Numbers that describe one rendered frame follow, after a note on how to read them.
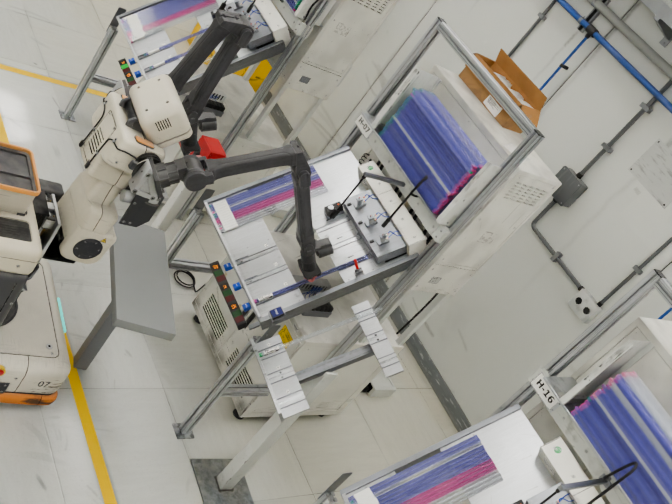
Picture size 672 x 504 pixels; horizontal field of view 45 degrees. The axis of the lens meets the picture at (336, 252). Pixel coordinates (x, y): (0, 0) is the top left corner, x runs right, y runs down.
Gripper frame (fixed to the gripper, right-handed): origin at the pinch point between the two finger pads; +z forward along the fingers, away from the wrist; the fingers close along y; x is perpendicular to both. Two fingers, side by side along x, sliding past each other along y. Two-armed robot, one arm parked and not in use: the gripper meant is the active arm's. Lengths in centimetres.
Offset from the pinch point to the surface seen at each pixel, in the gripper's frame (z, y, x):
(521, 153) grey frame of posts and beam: -47, -13, -84
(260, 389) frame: 47, -14, 33
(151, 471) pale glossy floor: 42, -31, 87
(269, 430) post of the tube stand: 30, -41, 38
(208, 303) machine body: 63, 49, 39
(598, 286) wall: 92, -12, -155
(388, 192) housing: -8, 21, -46
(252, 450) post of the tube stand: 40, -42, 47
